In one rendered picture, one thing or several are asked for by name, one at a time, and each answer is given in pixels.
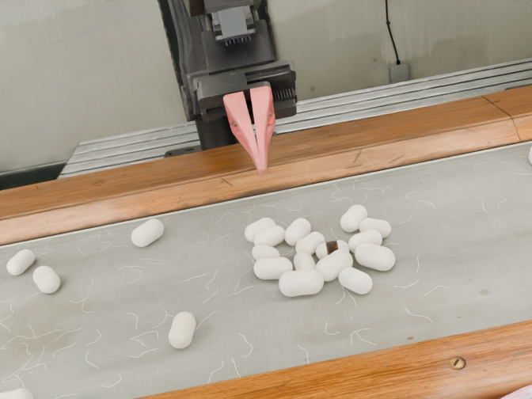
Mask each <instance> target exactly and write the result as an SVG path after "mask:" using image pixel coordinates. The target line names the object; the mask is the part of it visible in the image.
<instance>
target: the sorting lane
mask: <svg viewBox="0 0 532 399"><path fill-rule="evenodd" d="M531 147H532V141H530V142H523V143H519V144H515V145H510V146H503V147H499V148H495V149H491V150H482V151H478V152H474V153H470V154H463V155H458V156H454V157H450V158H443V159H439V160H434V161H427V162H423V163H419V164H415V165H407V166H403V167H399V168H395V169H387V170H383V171H378V172H374V173H367V174H363V175H358V176H354V177H347V178H343V179H339V180H331V181H327V182H323V183H319V184H312V185H307V186H303V187H298V188H291V189H287V190H282V191H278V192H271V193H267V194H263V195H258V196H251V197H247V198H243V199H236V200H231V201H227V202H223V203H216V204H212V205H207V206H202V207H195V208H191V209H187V210H183V211H175V212H171V213H167V214H163V215H155V216H151V217H147V218H140V219H136V220H131V221H127V222H120V223H116V224H111V225H107V226H99V227H95V228H91V229H87V230H79V231H75V232H71V233H67V234H60V235H55V236H51V237H44V238H40V239H36V240H31V241H24V242H20V243H15V244H11V245H4V246H0V393H3V392H7V391H12V390H18V389H27V390H29V391H30V392H31V393H32V395H33V399H133V398H137V397H145V396H150V395H154V394H158V393H165V392H169V391H174V390H181V389H185V388H189V387H193V386H201V385H205V384H209V383H213V382H221V381H225V380H229V379H233V378H240V377H245V376H250V375H254V374H261V373H265V372H269V371H277V370H281V369H285V368H289V367H296V366H301V365H305V364H309V363H316V362H320V361H325V360H329V359H336V358H341V357H345V356H350V355H357V354H361V353H365V352H372V351H377V350H381V349H385V348H392V347H396V346H401V345H405V344H412V343H416V342H421V341H425V340H432V339H436V338H441V337H445V336H453V335H457V334H461V333H468V332H472V331H477V330H481V329H488V328H492V327H496V326H501V325H508V324H512V323H516V322H520V321H528V320H532V164H531V163H530V162H529V159H528V156H529V152H530V148H531ZM353 205H361V206H363V207H365V209H366V210H367V218H371V219H379V220H385V221H387V222H388V223H389V224H390V226H391V232H390V234H389V236H388V237H385V238H383V239H382V243H381V244H380V246H383V247H386V248H388V249H390V250H391V251H392V252H393V254H394V256H395V264H394V266H393V267H392V268H391V269H390V270H388V271H384V272H383V271H379V270H376V269H373V268H368V267H365V266H362V265H361V264H359V263H358V262H357V260H356V259H355V254H354V253H353V252H352V251H351V250H349V253H350V254H351V257H352V260H353V263H352V266H351V267H352V268H355V269H357V270H359V271H361V272H364V273H366V274H368V275H369V276H370V277H371V279H372V283H373V284H372V288H371V290H370V291H369V292H368V293H366V294H357V293H355V292H354V291H351V290H349V289H347V288H346V287H344V286H343V285H341V283H340V281H339V276H338V277H337V278H335V279H334V280H332V281H324V285H323V288H322V289H321V290H320V291H319V292H317V293H316V294H303V295H298V296H294V297H289V296H286V295H285V294H283V293H282V292H281V290H280V289H279V279H260V278H259V277H257V275H256V274H255V272H254V264H255V263H256V261H257V260H256V259H255V258H254V257H253V254H252V251H253V247H254V246H255V245H254V242H250V241H248V240H247V239H246V237H245V228H246V227H247V226H248V225H250V224H252V223H254V222H256V221H258V220H260V219H262V218H270V219H272V220H273V221H274V222H275V224H276V225H277V226H281V227H282V228H283V229H284V230H285V231H286V229H287V228H288V227H289V226H290V225H291V224H292V222H293V221H294V220H296V219H300V218H302V219H306V220H307V221H309V223H310V225H311V231H310V234H311V233H313V232H318V233H320V234H322V235H323V236H324V238H325V242H326V241H335V240H337V241H338V240H341V241H345V242H346V243H347V244H348V242H349V240H350V238H351V237H352V236H354V235H356V234H359V233H361V232H360V230H359V228H358V230H357V231H355V232H351V233H350V232H347V231H345V230H343V228H342V227H341V225H340V220H341V218H342V216H343V215H344V214H345V213H346V212H347V211H348V210H349V208H350V207H352V206H353ZM150 219H157V220H159V221H161V222H162V224H163V226H164V232H163V234H162V236H161V237H159V238H158V239H156V240H155V241H153V242H151V243H150V244H149V245H147V246H144V247H139V246H137V245H135V244H134V243H133V241H132V240H131V235H132V232H133V230H134V229H136V228H137V227H139V226H141V225H142V224H143V223H145V222H147V221H148V220H150ZM308 235H309V234H308ZM23 249H28V250H30V251H32V252H33V254H34V256H35V260H34V262H33V264H32V265H31V266H29V267H28V268H27V269H26V270H25V271H24V272H23V273H22V274H20V275H12V274H10V273H9V272H8V270H7V264H8V262H9V261H10V260H11V259H12V258H13V257H14V256H15V255H16V254H17V253H18V252H20V251H21V250H23ZM40 266H48V267H50V268H52V269H53V270H54V272H55V273H56V274H57V275H58V277H59V278H60V286H59V288H58V290H57V291H55V292H53V293H50V294H47V293H44V292H43V291H41V290H40V289H39V288H38V286H37V285H36V284H35V282H34V281H33V273H34V271H35V270H36V269H37V268H38V267H40ZM181 312H188V313H190V314H192V315H193V316H194V318H195V319H196V328H195V330H194V333H193V337H192V342H191V343H190V345H188V346H187V347H186V348H175V347H174V346H173V345H171V343H170V342H169V331H170V329H171V327H172V323H173V319H174V318H175V317H176V315H178V314H179V313H181Z"/></svg>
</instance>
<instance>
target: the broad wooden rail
mask: <svg viewBox="0 0 532 399"><path fill-rule="evenodd" d="M530 141H532V85H529V86H525V87H521V88H516V89H509V90H504V91H500V92H496V93H489V94H485V95H480V96H476V97H469V98H465V99H461V100H456V101H449V102H445V103H441V104H434V105H429V106H425V107H421V108H413V109H409V110H404V111H400V112H393V113H389V114H385V115H380V116H373V117H369V118H365V119H361V120H353V121H349V122H345V123H338V124H333V125H329V126H325V127H318V128H314V129H309V130H304V131H297V132H293V133H289V134H285V135H277V136H273V137H272V139H271V142H270V145H269V148H268V165H267V174H266V175H263V176H260V175H259V173H258V171H257V168H256V166H255V164H254V162H253V160H252V158H251V156H250V154H249V152H248V151H247V150H246V149H245V148H244V147H243V145H242V144H241V143H238V144H234V145H229V146H222V147H218V148H214V149H209V150H202V151H199V152H195V153H191V154H182V155H177V156H173V157H169V158H162V159H158V160H153V161H146V162H142V163H138V164H134V165H126V166H122V167H118V168H113V169H106V170H101V171H97V172H93V173H86V174H82V175H77V176H73V177H66V178H62V179H58V180H50V181H46V182H42V183H38V184H31V185H26V186H21V187H17V188H10V189H6V190H1V191H0V246H4V245H11V244H15V243H20V242H24V241H31V240H36V239H40V238H47V237H51V236H55V235H60V234H67V233H71V232H75V231H79V230H87V229H91V228H95V227H99V226H107V225H111V224H116V223H120V222H127V221H131V220H136V219H143V218H147V217H151V216H155V215H163V214H167V213H171V212H175V211H183V210H187V209H191V208H195V207H202V206H207V205H212V204H216V203H223V202H227V201H231V200H239V199H243V198H247V197H251V196H258V195H263V194H267V193H271V192H278V191H282V190H287V189H291V188H298V187H303V186H307V185H312V184H319V183H323V182H327V181H334V180H339V179H343V178H347V177H354V176H358V175H363V174H367V173H374V172H378V171H383V170H387V169H395V168H399V167H403V166H407V165H415V164H419V163H423V162H430V161H434V160H439V159H443V158H450V157H454V156H458V155H463V154H470V153H474V152H478V151H482V150H491V149H495V148H499V147H503V146H510V145H515V144H519V143H526V142H530Z"/></svg>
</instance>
